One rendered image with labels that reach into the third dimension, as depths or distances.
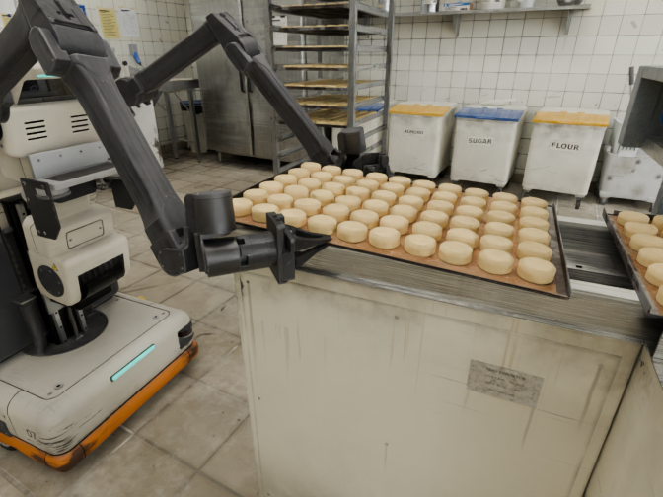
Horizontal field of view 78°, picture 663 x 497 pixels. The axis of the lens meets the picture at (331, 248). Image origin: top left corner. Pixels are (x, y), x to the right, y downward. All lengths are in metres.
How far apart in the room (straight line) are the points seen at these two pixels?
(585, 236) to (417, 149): 3.32
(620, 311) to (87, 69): 0.86
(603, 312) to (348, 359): 0.43
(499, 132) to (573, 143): 0.58
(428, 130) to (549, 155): 1.05
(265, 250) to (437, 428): 0.47
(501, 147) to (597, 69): 1.08
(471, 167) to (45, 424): 3.60
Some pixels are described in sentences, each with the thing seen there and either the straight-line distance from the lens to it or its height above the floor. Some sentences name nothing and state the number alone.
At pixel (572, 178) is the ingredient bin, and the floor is 0.26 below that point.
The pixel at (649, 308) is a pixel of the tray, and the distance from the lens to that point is 0.66.
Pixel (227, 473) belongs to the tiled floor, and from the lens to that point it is 1.52.
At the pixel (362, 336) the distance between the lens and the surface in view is 0.78.
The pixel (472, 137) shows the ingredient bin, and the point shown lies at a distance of 4.03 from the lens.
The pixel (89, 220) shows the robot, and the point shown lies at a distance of 1.44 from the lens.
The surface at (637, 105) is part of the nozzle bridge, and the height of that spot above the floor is 1.11.
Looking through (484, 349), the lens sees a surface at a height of 0.77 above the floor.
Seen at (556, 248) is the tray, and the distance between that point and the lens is 0.79.
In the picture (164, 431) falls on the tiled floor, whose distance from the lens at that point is 1.69.
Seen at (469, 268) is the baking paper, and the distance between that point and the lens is 0.65.
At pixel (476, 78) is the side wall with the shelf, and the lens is 4.66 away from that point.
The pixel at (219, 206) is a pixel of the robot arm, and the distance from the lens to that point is 0.61.
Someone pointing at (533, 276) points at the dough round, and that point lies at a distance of 0.65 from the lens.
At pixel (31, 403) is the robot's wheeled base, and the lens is 1.56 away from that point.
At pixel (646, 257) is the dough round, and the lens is 0.80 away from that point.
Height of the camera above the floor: 1.20
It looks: 25 degrees down
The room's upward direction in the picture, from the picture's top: straight up
